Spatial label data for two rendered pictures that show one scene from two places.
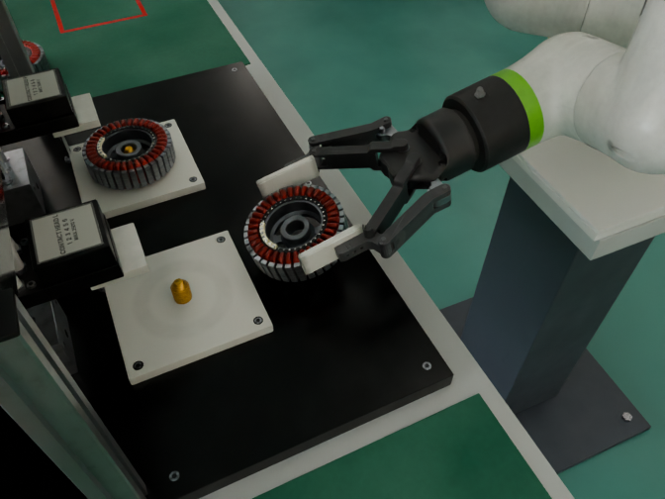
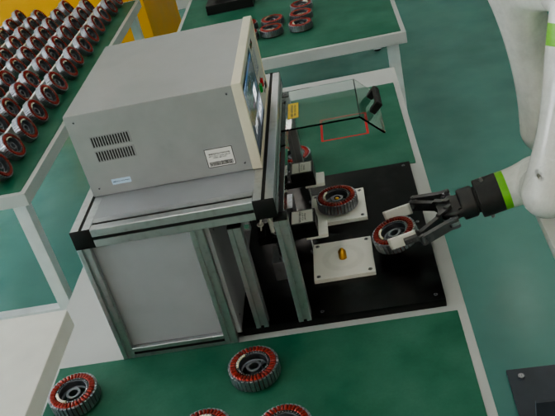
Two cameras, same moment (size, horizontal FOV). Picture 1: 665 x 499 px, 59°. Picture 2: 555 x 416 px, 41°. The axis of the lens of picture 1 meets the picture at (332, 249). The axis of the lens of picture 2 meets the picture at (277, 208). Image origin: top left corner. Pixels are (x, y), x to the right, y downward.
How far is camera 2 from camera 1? 1.26 m
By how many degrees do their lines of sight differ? 31
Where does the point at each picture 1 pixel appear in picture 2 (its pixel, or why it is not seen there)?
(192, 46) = (387, 151)
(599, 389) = not seen: outside the picture
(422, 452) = (421, 323)
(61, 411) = (291, 249)
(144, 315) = (325, 261)
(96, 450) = (297, 271)
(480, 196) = not seen: outside the picture
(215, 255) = (361, 244)
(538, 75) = (509, 173)
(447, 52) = not seen: outside the picture
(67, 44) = (323, 148)
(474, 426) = (448, 319)
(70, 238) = (303, 218)
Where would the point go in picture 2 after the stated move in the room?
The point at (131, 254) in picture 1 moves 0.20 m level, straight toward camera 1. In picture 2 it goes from (323, 229) to (330, 280)
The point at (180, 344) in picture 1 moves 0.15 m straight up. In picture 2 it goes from (336, 272) to (325, 221)
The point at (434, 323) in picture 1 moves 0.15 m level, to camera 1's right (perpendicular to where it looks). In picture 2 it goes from (452, 284) to (519, 292)
